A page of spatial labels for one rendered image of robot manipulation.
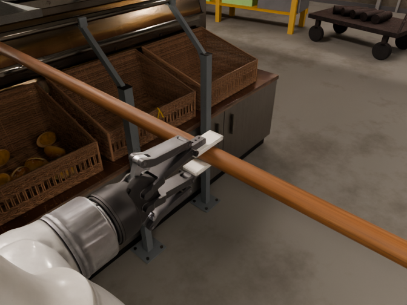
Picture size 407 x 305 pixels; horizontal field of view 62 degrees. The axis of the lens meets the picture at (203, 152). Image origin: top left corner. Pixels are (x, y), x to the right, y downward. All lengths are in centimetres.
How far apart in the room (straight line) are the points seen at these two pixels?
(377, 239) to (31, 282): 37
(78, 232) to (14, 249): 6
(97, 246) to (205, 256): 148
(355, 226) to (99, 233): 31
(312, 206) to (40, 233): 33
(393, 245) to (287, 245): 152
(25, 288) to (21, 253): 14
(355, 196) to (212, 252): 103
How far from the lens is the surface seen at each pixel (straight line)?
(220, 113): 193
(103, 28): 194
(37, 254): 38
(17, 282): 24
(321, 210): 47
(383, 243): 47
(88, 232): 40
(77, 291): 26
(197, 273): 181
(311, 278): 187
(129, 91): 132
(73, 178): 146
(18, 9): 159
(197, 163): 55
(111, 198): 43
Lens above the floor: 149
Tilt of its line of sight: 36 degrees down
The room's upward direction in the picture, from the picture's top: straight up
